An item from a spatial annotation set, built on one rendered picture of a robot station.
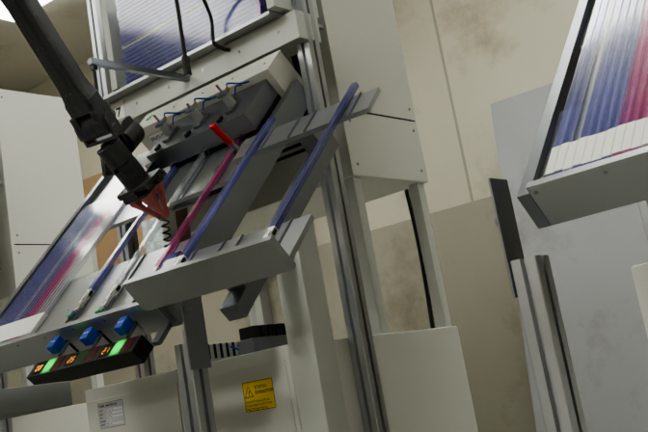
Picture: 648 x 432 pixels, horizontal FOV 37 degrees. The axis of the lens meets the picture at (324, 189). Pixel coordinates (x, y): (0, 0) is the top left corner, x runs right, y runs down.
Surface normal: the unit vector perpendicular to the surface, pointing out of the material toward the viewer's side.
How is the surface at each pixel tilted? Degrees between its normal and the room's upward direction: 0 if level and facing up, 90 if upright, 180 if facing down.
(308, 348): 90
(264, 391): 90
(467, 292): 90
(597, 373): 81
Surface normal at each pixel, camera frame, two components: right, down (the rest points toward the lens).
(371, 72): 0.75, -0.26
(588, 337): -0.61, -0.22
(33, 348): -0.34, 0.65
